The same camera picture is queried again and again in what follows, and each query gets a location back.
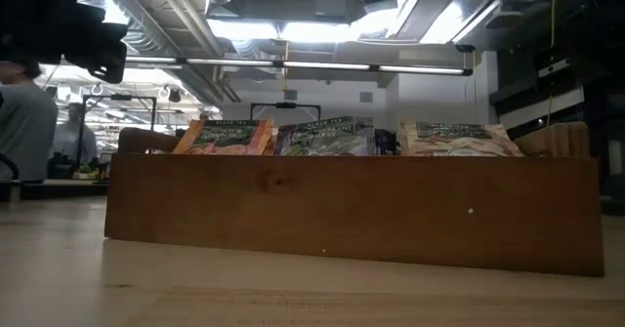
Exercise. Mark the orange tea packet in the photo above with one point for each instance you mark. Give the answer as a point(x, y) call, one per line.
point(224, 137)

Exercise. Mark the dark purple tea packet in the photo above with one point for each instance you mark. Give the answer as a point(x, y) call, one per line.
point(327, 137)
point(386, 141)

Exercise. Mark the wooden three-compartment tray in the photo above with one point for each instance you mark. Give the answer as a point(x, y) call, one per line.
point(342, 210)

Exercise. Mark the cream tea packet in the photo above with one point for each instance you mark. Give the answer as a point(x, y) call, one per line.
point(456, 139)

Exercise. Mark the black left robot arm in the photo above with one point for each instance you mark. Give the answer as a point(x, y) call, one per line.
point(34, 14)

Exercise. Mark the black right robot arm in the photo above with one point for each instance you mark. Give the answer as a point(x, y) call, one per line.
point(608, 5)

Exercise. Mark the person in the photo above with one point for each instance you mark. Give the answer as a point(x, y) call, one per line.
point(68, 139)
point(24, 127)

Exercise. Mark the small green plant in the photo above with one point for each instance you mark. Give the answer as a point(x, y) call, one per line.
point(85, 169)

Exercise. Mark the neighbouring wooden table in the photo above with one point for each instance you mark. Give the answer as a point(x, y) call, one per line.
point(58, 189)

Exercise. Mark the black chair armrest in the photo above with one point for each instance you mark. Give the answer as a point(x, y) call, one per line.
point(11, 166)

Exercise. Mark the long ceiling light strip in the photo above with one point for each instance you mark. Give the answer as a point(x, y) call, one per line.
point(293, 65)

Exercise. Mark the silver ventilation duct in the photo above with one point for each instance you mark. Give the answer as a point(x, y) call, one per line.
point(141, 29)

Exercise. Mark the large black rig frame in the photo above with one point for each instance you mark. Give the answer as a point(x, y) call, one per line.
point(117, 97)

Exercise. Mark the small black rig frame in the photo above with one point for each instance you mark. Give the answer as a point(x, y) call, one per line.
point(285, 105)

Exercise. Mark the grey wall box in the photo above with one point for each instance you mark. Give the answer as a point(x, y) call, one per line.
point(290, 95)
point(366, 97)

